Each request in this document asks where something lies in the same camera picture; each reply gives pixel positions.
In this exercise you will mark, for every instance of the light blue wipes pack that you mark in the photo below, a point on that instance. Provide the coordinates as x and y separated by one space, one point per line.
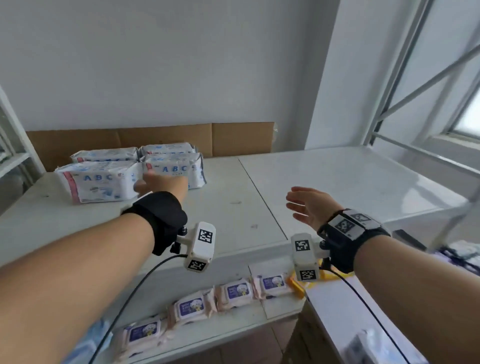
88 345

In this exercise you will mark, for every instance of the white marker plate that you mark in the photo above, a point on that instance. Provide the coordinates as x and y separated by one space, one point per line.
345 225

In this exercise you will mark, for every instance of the frosted glass window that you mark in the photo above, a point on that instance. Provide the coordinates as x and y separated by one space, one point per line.
470 116

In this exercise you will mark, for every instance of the white metal shelf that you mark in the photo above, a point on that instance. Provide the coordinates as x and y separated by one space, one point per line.
13 161
337 180

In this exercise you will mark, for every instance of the person's right forearm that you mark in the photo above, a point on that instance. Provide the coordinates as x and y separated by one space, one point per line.
423 300

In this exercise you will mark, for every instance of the white rectangular board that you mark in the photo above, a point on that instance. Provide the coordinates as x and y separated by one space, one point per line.
337 311

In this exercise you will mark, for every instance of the small white yellow pad packet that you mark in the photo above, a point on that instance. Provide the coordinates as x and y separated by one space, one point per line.
465 249

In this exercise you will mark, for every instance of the person's left hand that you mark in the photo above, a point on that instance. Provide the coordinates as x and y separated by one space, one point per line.
168 183

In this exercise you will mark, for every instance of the brown cardboard sheet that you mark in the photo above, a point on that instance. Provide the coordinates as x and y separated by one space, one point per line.
240 138

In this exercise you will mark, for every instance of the person's right hand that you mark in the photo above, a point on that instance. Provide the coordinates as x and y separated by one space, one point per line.
318 208

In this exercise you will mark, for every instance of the person's left forearm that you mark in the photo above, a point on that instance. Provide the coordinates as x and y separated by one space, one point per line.
63 292

